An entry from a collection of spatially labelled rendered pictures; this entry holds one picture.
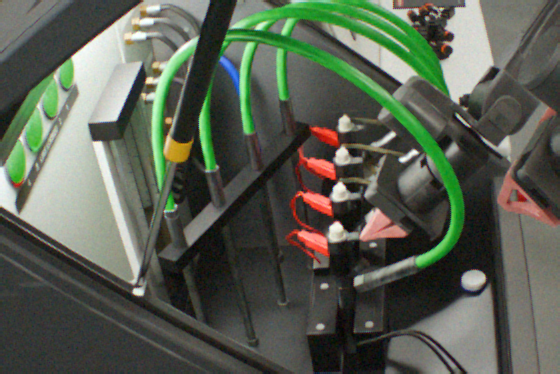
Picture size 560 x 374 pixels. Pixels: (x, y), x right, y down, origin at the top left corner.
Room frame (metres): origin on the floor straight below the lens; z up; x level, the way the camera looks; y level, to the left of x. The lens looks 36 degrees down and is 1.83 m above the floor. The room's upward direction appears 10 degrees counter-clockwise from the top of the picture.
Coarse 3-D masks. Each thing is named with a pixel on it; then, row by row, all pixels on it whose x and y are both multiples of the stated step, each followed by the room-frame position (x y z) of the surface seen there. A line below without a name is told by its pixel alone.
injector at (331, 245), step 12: (336, 252) 0.87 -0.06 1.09; (348, 252) 0.88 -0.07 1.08; (336, 264) 0.87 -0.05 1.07; (348, 264) 0.88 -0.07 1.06; (360, 264) 0.88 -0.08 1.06; (336, 276) 0.88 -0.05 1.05; (348, 276) 0.88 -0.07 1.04; (336, 288) 0.89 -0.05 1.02; (348, 288) 0.88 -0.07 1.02; (348, 300) 0.88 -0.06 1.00; (348, 312) 0.88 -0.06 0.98; (348, 324) 0.88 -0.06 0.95; (348, 336) 0.88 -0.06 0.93; (348, 348) 0.88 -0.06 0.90
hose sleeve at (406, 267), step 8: (416, 256) 0.75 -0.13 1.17; (400, 264) 0.75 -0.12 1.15; (408, 264) 0.75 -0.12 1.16; (376, 272) 0.77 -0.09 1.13; (384, 272) 0.76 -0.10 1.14; (392, 272) 0.76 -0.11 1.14; (400, 272) 0.75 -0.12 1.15; (408, 272) 0.74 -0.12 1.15; (368, 280) 0.77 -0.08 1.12; (376, 280) 0.77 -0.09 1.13; (384, 280) 0.76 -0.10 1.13; (392, 280) 0.76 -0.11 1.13
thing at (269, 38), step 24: (192, 48) 0.87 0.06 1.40; (288, 48) 0.80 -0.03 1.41; (312, 48) 0.80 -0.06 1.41; (168, 72) 0.89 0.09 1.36; (336, 72) 0.78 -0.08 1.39; (360, 72) 0.77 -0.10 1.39; (384, 96) 0.75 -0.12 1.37; (408, 120) 0.74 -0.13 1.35; (432, 144) 0.73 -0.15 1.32; (456, 192) 0.71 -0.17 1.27; (168, 216) 0.92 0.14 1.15; (456, 216) 0.71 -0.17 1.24; (456, 240) 0.72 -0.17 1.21
